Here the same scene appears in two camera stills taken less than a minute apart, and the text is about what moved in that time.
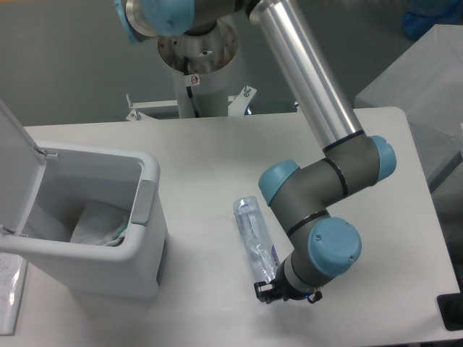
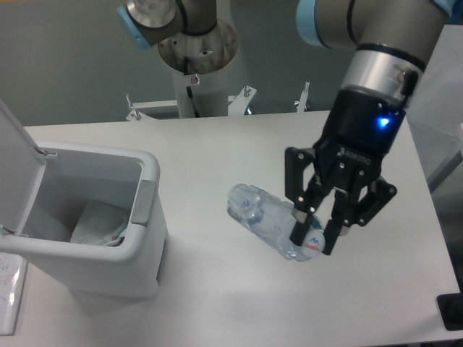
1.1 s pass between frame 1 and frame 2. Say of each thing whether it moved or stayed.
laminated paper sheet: stayed
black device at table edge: stayed
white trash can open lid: stayed
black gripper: moved
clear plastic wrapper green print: stayed
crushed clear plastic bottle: moved
